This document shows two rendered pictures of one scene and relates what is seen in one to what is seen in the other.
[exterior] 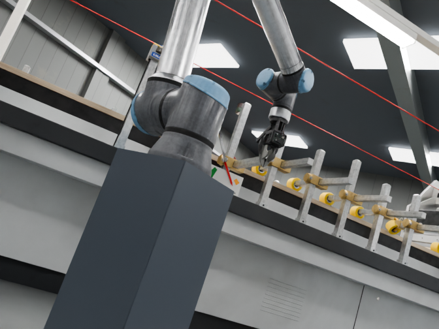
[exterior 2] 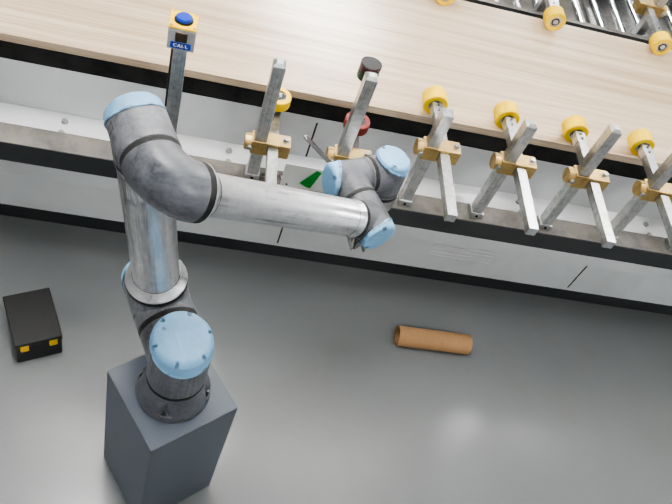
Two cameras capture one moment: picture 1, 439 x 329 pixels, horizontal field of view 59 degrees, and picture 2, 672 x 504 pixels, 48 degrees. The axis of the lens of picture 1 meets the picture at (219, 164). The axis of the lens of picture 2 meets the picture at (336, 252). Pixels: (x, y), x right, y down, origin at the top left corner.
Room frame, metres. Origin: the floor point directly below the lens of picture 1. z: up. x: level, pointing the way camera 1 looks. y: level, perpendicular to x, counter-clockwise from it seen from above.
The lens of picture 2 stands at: (0.23, -0.14, 2.43)
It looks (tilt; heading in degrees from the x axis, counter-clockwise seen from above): 50 degrees down; 0
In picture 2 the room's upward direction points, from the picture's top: 24 degrees clockwise
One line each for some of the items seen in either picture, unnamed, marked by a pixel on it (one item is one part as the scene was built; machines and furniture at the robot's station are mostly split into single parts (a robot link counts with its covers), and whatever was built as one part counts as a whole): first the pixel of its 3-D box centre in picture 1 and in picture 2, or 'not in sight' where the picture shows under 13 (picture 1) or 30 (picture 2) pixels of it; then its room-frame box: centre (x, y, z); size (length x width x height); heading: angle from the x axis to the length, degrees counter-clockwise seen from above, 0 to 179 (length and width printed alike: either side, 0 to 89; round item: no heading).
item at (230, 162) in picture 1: (230, 164); (348, 157); (1.90, -0.05, 0.84); 0.13 x 0.06 x 0.05; 109
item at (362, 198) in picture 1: (355, 198); (591, 181); (2.14, -0.78, 0.95); 0.50 x 0.04 x 0.04; 19
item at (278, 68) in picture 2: not in sight; (263, 125); (1.81, 0.20, 0.91); 0.03 x 0.03 x 0.48; 19
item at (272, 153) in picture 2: not in sight; (272, 156); (1.78, 0.15, 0.84); 0.43 x 0.03 x 0.04; 19
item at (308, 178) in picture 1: (315, 181); (512, 164); (2.06, -0.53, 0.94); 0.13 x 0.06 x 0.05; 109
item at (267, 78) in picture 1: (272, 84); (350, 181); (1.51, -0.10, 1.14); 0.12 x 0.12 x 0.09; 44
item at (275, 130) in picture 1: (275, 133); not in sight; (1.59, -0.18, 0.97); 0.09 x 0.08 x 0.12; 19
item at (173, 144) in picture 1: (183, 153); (174, 380); (1.09, 0.11, 0.65); 0.19 x 0.19 x 0.10
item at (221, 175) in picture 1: (217, 177); (323, 181); (1.86, -0.01, 0.75); 0.26 x 0.01 x 0.10; 109
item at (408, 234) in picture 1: (409, 232); not in sight; (2.30, -1.21, 0.90); 0.03 x 0.03 x 0.48; 19
